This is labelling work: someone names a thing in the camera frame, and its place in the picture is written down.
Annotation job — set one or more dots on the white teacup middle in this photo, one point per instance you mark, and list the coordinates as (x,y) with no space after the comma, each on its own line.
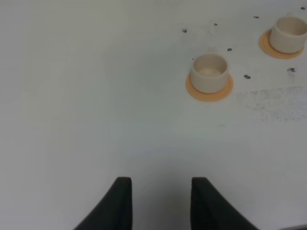
(289,34)

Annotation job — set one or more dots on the orange coaster middle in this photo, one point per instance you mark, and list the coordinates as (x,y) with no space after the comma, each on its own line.
(265,46)

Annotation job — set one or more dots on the orange coaster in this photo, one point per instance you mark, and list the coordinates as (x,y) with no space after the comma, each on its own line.
(210,97)
(265,46)

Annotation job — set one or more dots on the white teacup near left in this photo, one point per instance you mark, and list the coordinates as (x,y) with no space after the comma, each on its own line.
(209,72)

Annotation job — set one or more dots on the white teacup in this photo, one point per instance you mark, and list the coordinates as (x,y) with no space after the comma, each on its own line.
(289,34)
(209,72)

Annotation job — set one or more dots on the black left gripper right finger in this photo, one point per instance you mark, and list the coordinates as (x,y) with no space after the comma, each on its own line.
(209,210)

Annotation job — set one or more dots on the orange coaster near left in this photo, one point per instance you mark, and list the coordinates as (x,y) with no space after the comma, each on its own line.
(210,97)

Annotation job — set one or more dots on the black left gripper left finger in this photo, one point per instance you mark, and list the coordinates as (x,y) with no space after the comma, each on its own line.
(114,211)

